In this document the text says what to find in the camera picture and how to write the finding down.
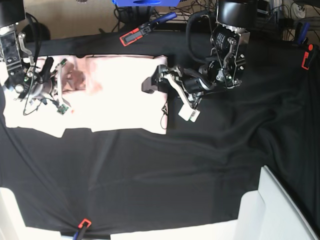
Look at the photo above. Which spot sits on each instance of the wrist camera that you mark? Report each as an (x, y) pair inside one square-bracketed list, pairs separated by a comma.
[(62, 109), (188, 113)]

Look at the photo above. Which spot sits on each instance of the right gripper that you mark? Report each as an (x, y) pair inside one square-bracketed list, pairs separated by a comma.
[(48, 82)]

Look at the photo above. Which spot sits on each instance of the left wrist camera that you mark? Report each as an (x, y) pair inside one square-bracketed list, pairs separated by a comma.
[(188, 113)]

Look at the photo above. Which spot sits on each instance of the bottom orange blue clamp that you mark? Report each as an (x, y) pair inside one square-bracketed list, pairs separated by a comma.
[(82, 228)]

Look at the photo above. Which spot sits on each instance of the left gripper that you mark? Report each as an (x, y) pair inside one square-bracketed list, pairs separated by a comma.
[(194, 84)]

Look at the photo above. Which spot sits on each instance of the pink T-shirt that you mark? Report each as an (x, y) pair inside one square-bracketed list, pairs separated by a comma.
[(104, 93)]

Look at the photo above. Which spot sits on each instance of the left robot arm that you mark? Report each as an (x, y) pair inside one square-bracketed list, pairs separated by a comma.
[(223, 68)]

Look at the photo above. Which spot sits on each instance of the orange blue clamp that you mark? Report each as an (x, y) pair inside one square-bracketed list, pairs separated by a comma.
[(301, 39), (145, 29), (82, 228)]

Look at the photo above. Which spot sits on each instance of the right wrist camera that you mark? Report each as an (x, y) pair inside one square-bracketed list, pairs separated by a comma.
[(62, 109)]

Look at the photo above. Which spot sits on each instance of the right orange blue clamp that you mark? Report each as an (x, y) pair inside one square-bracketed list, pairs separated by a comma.
[(301, 39)]

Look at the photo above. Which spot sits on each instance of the blue box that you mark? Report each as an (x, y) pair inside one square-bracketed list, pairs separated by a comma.
[(146, 3)]

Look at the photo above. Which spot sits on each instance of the black table cloth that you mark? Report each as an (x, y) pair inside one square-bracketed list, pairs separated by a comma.
[(133, 180)]

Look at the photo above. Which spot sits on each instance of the top orange blue clamp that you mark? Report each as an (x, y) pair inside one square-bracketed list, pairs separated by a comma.
[(145, 29)]

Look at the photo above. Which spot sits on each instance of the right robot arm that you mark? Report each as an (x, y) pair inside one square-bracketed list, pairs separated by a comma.
[(26, 81)]

